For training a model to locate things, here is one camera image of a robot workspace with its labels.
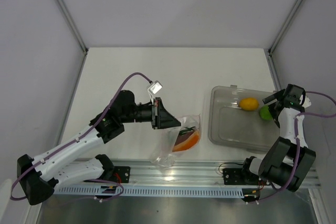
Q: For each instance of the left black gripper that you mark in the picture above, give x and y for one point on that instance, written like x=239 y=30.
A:
x=161 y=118

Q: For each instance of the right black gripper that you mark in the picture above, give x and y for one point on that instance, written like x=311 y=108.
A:
x=277 y=96

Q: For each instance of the green round fruit toy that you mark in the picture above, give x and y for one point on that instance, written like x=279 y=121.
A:
x=265 y=114

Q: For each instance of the yellow lemon toy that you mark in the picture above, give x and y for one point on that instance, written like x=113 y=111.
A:
x=249 y=104

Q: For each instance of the green scallion toy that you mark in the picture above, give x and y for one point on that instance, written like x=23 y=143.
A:
x=186 y=130

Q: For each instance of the clear pink zip bag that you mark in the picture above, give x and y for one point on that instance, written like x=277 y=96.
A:
x=163 y=157

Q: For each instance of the red meat slice toy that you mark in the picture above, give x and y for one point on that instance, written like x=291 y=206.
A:
x=186 y=141

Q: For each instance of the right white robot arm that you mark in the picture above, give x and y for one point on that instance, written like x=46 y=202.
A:
x=288 y=161

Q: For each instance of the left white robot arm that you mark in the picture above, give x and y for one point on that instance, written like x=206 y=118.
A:
x=102 y=129

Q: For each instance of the clear plastic food container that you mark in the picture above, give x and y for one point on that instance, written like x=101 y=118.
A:
x=231 y=126

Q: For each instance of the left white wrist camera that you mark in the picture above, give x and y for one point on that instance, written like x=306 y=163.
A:
x=153 y=88

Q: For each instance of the aluminium mounting rail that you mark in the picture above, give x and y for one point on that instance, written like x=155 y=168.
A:
x=142 y=173

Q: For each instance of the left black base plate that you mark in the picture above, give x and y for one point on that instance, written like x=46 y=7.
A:
x=120 y=174

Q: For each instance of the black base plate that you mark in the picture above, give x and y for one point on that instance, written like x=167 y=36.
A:
x=237 y=174
x=120 y=174

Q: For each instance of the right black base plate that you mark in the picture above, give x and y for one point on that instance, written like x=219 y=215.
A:
x=237 y=174

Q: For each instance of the white slotted cable duct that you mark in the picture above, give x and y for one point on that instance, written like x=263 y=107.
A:
x=152 y=191

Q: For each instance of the right aluminium frame post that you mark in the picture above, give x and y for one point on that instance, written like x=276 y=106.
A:
x=285 y=25

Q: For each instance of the aluminium frame post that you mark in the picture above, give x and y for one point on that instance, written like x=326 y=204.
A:
x=285 y=25
x=71 y=24

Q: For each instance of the left aluminium frame post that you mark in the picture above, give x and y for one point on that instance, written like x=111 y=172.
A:
x=71 y=24

